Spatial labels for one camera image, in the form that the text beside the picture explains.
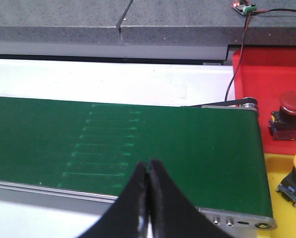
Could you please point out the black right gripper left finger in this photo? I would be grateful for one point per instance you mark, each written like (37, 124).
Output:
(127, 217)

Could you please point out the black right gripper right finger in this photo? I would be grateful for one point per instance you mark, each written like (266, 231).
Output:
(172, 214)

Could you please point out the red mushroom push button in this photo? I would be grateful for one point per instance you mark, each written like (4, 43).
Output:
(282, 125)

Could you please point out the green conveyor belt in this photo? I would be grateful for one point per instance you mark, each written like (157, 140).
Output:
(214, 155)

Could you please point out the white conveyor side panel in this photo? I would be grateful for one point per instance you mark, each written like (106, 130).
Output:
(122, 83)

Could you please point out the red plastic bin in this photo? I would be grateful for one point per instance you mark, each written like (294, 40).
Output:
(265, 73)

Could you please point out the white cabinet panel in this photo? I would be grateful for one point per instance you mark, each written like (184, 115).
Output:
(115, 51)

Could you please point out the small green circuit board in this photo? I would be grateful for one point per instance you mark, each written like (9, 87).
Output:
(243, 7)

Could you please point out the grey stone countertop left slab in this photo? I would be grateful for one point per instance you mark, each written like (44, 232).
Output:
(62, 21)

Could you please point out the aluminium conveyor frame rail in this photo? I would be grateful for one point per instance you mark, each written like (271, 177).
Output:
(97, 204)

